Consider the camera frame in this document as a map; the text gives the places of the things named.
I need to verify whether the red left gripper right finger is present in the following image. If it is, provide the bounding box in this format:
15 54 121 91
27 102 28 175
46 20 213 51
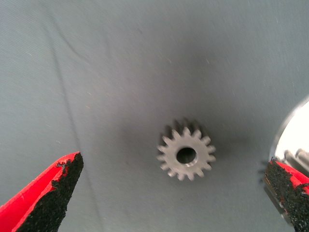
264 157 309 232

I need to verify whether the round metal plate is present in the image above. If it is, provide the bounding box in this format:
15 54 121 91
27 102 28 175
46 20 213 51
263 96 309 219

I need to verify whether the small steel gear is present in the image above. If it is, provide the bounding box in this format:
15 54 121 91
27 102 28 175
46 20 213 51
155 117 217 182

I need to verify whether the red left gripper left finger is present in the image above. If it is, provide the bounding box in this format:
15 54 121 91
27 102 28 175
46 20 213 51
0 151 84 232

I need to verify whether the dark grey table cloth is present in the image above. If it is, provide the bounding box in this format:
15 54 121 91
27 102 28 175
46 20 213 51
0 0 309 232

